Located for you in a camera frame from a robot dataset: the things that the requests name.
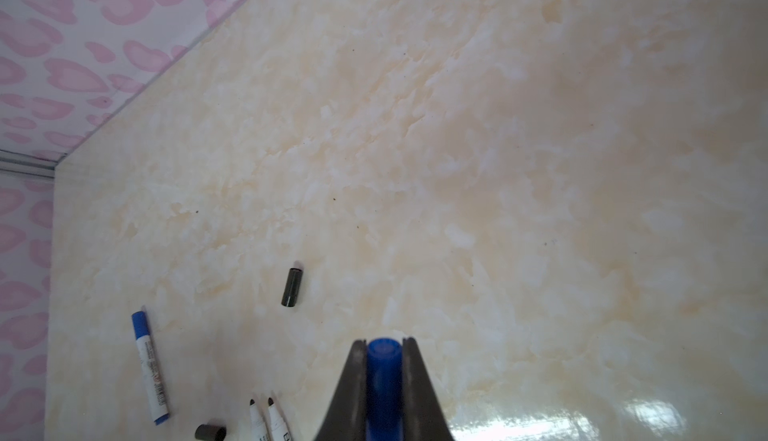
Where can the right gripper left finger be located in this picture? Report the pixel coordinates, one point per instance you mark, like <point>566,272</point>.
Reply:
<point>346,417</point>

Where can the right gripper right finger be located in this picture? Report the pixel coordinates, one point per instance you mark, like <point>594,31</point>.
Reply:
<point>422,416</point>

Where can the blue pen cap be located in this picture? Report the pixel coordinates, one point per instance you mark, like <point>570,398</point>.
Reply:
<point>384,389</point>

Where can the white marker pen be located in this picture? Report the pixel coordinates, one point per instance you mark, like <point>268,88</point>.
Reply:
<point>151,375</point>

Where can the black pen cap small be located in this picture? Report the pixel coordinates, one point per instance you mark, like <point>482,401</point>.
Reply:
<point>209,432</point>

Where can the black pen cap upper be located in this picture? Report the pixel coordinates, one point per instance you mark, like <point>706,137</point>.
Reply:
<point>292,287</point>

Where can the white marker centre right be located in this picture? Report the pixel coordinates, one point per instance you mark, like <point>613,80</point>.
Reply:
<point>278,424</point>

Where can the white marker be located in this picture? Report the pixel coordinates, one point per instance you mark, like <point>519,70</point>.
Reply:
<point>278,424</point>
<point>258,425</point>

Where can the white marker centre left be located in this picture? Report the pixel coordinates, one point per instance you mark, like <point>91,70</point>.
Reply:
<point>258,425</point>

